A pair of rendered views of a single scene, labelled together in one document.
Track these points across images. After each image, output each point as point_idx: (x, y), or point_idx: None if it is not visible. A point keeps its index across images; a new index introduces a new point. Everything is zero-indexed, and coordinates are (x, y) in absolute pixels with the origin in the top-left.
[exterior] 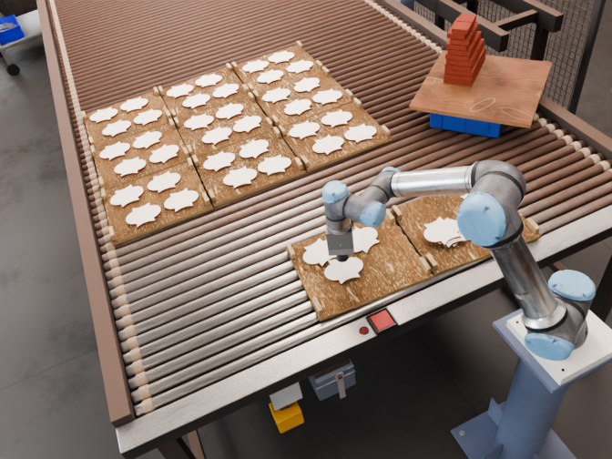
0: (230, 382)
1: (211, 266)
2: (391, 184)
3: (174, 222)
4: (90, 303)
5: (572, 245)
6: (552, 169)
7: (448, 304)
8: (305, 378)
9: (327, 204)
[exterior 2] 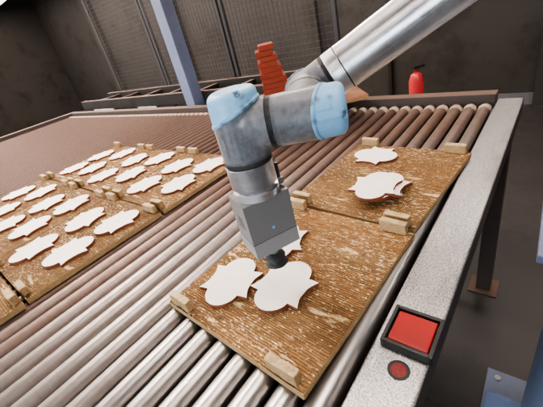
0: None
1: (26, 405)
2: (325, 67)
3: None
4: None
5: (505, 150)
6: (407, 124)
7: (468, 259)
8: None
9: (229, 127)
